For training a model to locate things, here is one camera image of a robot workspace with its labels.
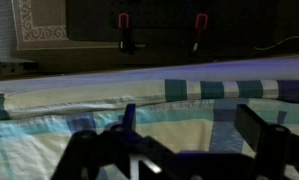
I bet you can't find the red black clamp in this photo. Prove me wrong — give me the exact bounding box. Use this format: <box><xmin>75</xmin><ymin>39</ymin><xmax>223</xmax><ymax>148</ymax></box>
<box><xmin>191</xmin><ymin>13</ymin><xmax>210</xmax><ymax>53</ymax></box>
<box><xmin>117</xmin><ymin>12</ymin><xmax>137</xmax><ymax>55</ymax></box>

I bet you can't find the white ribbed panel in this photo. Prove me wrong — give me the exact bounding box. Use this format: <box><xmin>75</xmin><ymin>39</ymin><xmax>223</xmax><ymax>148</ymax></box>
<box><xmin>0</xmin><ymin>0</ymin><xmax>17</xmax><ymax>60</ymax></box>

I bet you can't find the dark power strip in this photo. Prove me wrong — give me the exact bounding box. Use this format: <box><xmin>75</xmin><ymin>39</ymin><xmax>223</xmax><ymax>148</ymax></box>
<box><xmin>0</xmin><ymin>59</ymin><xmax>41</xmax><ymax>80</ymax></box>

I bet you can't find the thin white cable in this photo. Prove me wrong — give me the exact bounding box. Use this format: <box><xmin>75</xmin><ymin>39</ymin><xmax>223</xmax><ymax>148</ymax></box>
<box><xmin>253</xmin><ymin>34</ymin><xmax>299</xmax><ymax>52</ymax></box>

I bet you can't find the beige patterned rug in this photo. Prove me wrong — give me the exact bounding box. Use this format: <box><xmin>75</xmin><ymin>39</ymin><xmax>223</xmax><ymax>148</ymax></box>
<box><xmin>10</xmin><ymin>0</ymin><xmax>121</xmax><ymax>52</ymax></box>

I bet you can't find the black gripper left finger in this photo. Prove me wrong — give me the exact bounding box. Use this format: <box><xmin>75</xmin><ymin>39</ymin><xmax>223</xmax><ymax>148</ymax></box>
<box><xmin>51</xmin><ymin>103</ymin><xmax>175</xmax><ymax>180</ymax></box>

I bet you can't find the black perforated board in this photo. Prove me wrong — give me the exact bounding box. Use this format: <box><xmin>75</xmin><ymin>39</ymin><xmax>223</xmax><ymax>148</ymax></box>
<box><xmin>65</xmin><ymin>0</ymin><xmax>280</xmax><ymax>44</ymax></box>

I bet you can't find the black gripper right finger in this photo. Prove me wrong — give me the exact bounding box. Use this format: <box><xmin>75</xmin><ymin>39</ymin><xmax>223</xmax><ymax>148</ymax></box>
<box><xmin>234</xmin><ymin>103</ymin><xmax>299</xmax><ymax>180</ymax></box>

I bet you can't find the blue green checked bedsheet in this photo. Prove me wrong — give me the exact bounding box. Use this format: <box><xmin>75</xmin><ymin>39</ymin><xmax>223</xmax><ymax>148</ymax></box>
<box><xmin>0</xmin><ymin>56</ymin><xmax>299</xmax><ymax>180</ymax></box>

